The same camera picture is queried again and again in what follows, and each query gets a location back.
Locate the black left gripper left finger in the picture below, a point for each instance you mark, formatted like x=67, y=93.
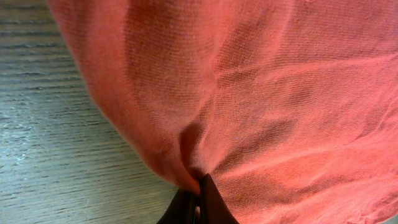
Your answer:
x=181, y=209

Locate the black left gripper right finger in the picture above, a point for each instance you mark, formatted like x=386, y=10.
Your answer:
x=213, y=209

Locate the orange t-shirt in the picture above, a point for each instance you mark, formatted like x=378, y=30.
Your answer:
x=290, y=105

